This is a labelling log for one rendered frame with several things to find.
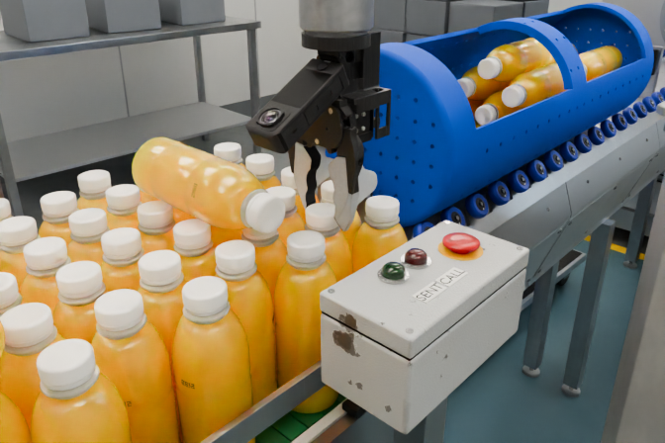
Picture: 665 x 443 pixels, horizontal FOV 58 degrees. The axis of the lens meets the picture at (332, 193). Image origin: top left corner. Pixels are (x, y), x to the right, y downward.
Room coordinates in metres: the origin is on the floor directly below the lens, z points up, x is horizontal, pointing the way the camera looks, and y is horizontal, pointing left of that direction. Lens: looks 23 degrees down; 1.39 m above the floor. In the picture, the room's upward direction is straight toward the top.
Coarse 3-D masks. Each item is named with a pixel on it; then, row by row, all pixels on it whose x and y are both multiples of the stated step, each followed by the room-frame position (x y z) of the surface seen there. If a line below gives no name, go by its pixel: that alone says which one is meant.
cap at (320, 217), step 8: (312, 208) 0.62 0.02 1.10; (320, 208) 0.62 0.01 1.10; (328, 208) 0.62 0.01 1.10; (312, 216) 0.60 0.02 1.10; (320, 216) 0.59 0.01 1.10; (328, 216) 0.59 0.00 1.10; (312, 224) 0.60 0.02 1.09; (320, 224) 0.59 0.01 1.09; (328, 224) 0.59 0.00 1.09; (336, 224) 0.60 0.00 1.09
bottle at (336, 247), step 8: (320, 232) 0.59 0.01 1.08; (328, 232) 0.59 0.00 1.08; (336, 232) 0.60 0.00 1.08; (328, 240) 0.59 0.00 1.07; (336, 240) 0.60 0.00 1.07; (344, 240) 0.60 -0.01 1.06; (328, 248) 0.59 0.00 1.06; (336, 248) 0.59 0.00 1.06; (344, 248) 0.60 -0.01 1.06; (328, 256) 0.58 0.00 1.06; (336, 256) 0.59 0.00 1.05; (344, 256) 0.59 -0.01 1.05; (336, 264) 0.58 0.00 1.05; (344, 264) 0.59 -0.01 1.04; (352, 264) 0.61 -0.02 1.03; (336, 272) 0.58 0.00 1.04; (344, 272) 0.59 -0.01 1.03; (352, 272) 0.61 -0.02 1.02
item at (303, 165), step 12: (300, 144) 0.63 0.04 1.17; (300, 156) 0.63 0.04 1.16; (312, 156) 0.62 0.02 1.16; (324, 156) 0.65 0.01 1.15; (300, 168) 0.63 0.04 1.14; (312, 168) 0.62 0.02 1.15; (324, 168) 0.66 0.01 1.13; (300, 180) 0.63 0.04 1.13; (312, 180) 0.63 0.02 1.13; (324, 180) 0.66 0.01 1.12; (300, 192) 0.63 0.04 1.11; (312, 192) 0.63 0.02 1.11; (312, 204) 0.63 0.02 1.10
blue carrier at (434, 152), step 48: (384, 48) 0.88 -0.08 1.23; (432, 48) 1.16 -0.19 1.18; (480, 48) 1.34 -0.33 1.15; (624, 48) 1.46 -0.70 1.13; (432, 96) 0.81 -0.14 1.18; (576, 96) 1.09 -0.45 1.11; (624, 96) 1.31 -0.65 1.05; (384, 144) 0.86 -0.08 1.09; (432, 144) 0.81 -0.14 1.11; (480, 144) 0.84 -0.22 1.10; (528, 144) 0.97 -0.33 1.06; (384, 192) 0.86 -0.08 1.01; (432, 192) 0.80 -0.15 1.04
